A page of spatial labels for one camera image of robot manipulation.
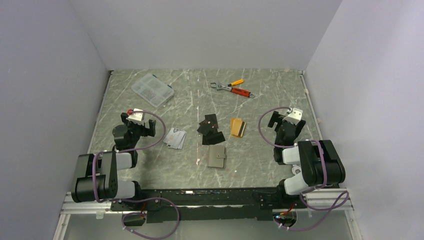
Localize silver credit cards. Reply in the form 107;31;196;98
163;127;187;149

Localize orange handled pliers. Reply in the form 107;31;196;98
210;79;244;91

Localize red adjustable wrench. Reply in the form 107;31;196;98
216;86;256;98

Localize clear plastic organizer box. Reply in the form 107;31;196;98
131;73;175;108

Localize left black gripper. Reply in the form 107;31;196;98
121;114;156;149

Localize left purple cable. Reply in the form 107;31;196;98
92;110;181;240

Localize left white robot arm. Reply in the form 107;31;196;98
71;108;156;210

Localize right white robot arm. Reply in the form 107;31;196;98
267;109;346;208

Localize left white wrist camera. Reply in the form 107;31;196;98
126;108;145;125

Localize black card wallet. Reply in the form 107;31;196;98
197;114;226;146

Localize grey card holder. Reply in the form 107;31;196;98
207;145;227;169

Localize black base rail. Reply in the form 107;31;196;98
110;186;306;223

